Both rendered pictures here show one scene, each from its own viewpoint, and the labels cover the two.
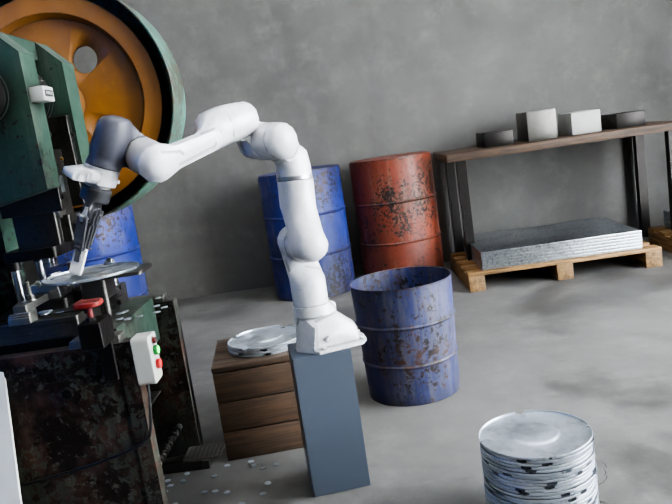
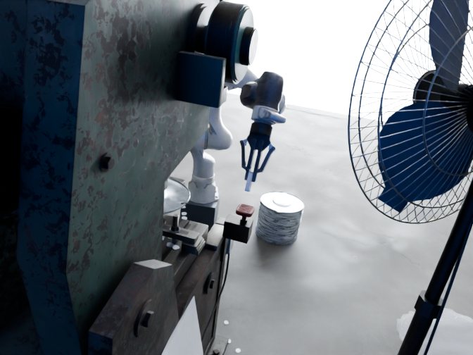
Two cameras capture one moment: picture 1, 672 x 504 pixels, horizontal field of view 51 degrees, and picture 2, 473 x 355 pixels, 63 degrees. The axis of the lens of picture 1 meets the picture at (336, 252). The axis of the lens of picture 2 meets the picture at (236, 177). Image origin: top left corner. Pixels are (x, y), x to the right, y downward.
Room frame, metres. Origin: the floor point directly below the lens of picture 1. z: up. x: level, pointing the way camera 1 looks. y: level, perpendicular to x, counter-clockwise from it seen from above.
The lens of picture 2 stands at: (1.65, 1.87, 1.44)
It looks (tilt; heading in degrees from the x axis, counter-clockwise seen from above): 25 degrees down; 281
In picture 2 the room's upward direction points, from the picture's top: 7 degrees clockwise
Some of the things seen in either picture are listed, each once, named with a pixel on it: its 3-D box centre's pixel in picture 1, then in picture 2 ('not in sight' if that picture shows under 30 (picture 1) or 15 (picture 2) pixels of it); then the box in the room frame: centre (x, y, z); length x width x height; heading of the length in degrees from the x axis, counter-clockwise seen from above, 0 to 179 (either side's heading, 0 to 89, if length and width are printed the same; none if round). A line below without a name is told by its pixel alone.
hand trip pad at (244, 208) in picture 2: (90, 314); (244, 217); (1.83, 0.66, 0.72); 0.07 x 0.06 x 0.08; 88
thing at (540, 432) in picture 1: (534, 433); (281, 201); (1.76, -0.45, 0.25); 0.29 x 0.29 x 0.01
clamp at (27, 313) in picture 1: (28, 300); (177, 229); (2.00, 0.89, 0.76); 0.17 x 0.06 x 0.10; 178
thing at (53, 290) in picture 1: (54, 286); not in sight; (2.17, 0.88, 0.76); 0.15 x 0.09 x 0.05; 178
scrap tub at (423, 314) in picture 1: (407, 333); not in sight; (2.85, -0.24, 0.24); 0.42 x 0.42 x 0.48
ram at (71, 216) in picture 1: (46, 195); not in sight; (2.17, 0.84, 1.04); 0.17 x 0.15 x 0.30; 88
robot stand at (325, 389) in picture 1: (328, 413); (198, 232); (2.16, 0.10, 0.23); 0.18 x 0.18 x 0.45; 8
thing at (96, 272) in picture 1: (91, 273); (148, 193); (2.16, 0.75, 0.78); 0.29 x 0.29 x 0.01
